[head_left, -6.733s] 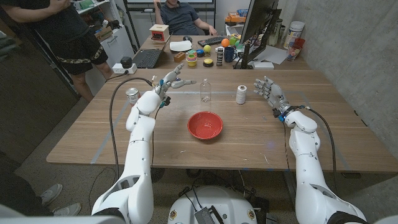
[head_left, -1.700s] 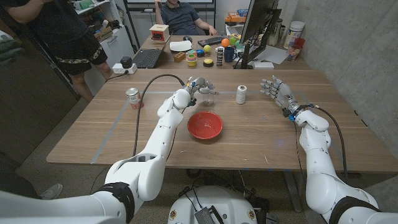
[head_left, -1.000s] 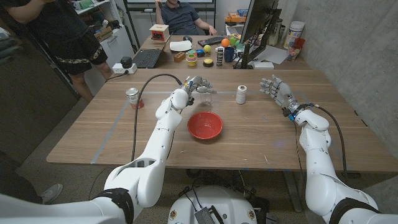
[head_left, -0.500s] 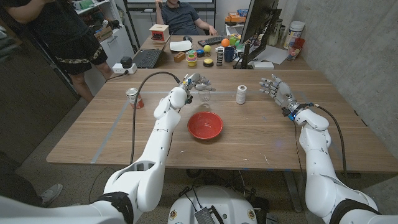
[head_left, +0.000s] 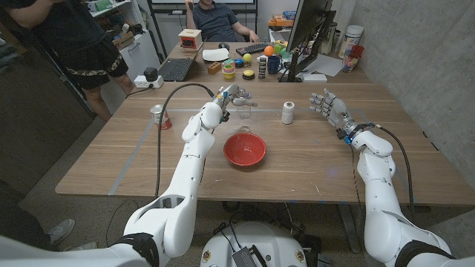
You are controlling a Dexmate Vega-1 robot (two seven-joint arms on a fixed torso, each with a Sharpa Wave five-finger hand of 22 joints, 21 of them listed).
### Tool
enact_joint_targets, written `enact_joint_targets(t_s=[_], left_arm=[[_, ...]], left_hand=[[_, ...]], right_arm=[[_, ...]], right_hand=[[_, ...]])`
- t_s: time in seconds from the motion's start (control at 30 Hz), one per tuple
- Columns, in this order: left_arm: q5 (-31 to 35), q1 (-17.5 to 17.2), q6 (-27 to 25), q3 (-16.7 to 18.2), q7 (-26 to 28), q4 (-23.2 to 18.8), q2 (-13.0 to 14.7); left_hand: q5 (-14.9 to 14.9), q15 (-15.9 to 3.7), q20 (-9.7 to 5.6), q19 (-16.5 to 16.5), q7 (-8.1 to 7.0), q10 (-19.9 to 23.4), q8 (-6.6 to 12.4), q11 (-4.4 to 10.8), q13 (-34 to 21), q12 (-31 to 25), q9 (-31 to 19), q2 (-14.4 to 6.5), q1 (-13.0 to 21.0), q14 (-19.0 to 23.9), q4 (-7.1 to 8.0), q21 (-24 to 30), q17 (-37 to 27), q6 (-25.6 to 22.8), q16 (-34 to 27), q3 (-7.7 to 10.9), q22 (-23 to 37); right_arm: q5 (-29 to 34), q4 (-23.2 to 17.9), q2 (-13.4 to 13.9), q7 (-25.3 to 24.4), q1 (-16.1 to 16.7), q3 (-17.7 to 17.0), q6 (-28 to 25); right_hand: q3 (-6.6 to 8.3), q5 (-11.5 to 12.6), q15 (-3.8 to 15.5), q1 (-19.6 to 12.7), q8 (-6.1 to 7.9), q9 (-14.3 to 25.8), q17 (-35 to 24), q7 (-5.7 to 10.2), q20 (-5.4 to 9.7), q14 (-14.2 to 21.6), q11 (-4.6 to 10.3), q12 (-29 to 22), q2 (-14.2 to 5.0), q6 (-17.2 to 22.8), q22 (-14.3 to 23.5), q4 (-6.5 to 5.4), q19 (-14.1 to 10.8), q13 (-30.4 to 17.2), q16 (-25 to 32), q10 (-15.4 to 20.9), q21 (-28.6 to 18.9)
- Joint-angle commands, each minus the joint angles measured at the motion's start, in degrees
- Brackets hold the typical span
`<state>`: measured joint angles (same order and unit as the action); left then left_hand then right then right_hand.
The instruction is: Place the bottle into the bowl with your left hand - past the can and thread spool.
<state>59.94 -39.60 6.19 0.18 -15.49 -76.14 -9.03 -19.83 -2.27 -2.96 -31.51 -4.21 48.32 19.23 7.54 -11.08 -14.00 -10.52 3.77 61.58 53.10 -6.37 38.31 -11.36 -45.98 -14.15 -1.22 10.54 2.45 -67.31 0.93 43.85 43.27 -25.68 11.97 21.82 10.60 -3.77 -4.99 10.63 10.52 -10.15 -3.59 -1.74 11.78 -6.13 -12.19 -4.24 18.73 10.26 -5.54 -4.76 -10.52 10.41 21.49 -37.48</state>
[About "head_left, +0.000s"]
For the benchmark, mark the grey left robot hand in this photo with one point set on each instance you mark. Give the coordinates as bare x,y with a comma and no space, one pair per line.
230,96

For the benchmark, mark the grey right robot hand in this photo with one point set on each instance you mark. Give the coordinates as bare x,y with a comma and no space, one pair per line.
335,111

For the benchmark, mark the clear plastic bottle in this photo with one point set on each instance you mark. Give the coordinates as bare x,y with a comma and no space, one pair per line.
245,113

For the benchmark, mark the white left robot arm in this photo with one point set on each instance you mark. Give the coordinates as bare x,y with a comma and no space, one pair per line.
193,167

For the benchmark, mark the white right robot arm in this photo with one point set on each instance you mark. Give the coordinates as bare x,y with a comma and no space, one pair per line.
378,207

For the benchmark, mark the white thread spool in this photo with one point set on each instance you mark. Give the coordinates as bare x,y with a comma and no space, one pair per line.
287,113

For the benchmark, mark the red bowl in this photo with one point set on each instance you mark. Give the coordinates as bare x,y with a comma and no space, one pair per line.
245,150

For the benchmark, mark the red and white can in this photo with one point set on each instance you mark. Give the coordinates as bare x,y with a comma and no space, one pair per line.
167,120

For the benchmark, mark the colourful stacking cups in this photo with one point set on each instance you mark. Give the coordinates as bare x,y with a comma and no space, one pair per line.
229,71

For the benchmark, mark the yellow and black button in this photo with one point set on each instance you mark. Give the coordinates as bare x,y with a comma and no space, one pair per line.
248,74

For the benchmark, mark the brown brick block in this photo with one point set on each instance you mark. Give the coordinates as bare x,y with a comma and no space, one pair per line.
214,68

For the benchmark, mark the blue round toy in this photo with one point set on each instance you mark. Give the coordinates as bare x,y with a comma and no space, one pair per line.
239,63

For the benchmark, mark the flat white box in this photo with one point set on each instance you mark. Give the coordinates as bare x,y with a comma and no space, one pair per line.
314,78

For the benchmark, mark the yellow tennis ball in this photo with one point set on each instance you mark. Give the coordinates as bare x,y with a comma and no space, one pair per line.
247,58

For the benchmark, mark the black and white block rack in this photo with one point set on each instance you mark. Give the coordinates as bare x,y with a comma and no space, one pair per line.
262,67

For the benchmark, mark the white plate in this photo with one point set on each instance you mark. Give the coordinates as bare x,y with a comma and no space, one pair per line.
215,55

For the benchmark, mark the white paper sheets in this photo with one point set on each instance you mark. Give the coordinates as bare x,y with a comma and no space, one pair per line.
328,65

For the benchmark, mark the black computer mouse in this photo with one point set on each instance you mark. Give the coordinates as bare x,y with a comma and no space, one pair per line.
223,46

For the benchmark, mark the red cup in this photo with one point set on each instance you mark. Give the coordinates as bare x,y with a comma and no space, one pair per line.
350,61

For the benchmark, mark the black keyboard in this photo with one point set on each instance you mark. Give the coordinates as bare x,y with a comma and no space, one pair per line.
252,48

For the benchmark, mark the blue mug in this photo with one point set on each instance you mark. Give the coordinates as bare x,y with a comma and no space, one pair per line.
274,65

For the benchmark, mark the orange ball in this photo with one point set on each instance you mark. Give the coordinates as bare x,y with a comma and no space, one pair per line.
269,50

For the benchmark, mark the black laptop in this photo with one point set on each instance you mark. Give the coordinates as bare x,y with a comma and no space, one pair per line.
176,69

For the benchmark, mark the green toy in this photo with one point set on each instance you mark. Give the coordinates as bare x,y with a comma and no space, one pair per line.
278,47

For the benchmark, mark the white and red toy box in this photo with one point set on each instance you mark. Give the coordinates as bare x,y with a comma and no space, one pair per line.
190,39

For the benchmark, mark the white canister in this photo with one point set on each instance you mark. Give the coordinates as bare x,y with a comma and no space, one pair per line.
350,39

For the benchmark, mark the seated person in blue shirt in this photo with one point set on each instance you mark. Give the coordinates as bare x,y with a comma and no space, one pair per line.
215,22

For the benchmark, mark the black power adapter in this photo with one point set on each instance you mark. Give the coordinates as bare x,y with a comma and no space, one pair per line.
150,73

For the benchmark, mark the white power strip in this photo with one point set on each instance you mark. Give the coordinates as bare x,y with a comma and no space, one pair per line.
141,82

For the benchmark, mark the orange box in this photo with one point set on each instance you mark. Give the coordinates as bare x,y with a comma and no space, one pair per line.
281,21

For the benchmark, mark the white shelf cabinet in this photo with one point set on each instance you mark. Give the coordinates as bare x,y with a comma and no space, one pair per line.
143,55

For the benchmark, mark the black computer monitor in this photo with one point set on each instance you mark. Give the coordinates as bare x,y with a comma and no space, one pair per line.
308,18

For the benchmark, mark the brown cardboard box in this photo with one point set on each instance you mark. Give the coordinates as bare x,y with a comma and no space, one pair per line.
124,40

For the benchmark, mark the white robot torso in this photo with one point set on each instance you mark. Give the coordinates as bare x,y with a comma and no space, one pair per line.
267,241

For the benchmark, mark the standing person in black clothes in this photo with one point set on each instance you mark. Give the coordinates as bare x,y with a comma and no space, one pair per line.
74,33

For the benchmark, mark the person with grey sneakers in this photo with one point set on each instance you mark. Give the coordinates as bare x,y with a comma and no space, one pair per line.
18,222

